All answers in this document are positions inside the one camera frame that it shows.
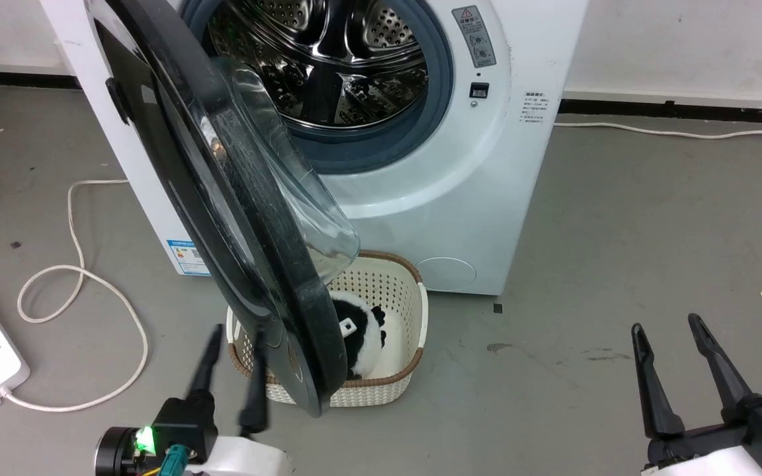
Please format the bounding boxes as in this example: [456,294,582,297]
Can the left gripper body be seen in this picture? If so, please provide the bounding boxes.
[95,395,290,476]

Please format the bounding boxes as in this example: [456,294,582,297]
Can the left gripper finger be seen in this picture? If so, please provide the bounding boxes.
[239,329,270,436]
[186,323,225,401]

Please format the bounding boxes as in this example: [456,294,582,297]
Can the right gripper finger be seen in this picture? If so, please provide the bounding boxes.
[687,314,762,425]
[631,323,686,440]

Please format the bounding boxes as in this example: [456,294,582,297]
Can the black round glass washer door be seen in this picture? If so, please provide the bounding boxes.
[83,0,362,418]

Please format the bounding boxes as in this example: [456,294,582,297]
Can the white front-load washing machine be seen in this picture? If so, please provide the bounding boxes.
[40,0,590,296]

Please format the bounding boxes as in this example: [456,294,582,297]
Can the grey rubber door gasket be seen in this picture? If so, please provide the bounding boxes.
[179,0,455,176]

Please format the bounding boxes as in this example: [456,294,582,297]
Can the blue energy label sticker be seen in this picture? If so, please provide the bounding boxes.
[167,238,212,277]

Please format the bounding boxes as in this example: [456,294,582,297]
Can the black and white panda plush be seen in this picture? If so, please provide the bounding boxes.
[328,291,388,381]

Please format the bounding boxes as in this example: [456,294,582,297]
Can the white perforated laundry basket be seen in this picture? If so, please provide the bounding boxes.
[226,250,429,408]

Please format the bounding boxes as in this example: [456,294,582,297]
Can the stainless steel washer drum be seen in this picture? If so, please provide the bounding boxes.
[206,0,429,130]

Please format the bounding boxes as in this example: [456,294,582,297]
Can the grey warning sticker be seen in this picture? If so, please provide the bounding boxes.
[452,5,497,69]

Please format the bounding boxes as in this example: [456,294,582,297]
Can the teal cable connector plug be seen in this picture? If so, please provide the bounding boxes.
[161,444,191,476]

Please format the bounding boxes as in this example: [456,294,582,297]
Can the white power strip cable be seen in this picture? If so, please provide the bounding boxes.
[0,178,150,413]

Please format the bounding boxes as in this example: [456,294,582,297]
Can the white cable along wall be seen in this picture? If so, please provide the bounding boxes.
[553,119,762,140]

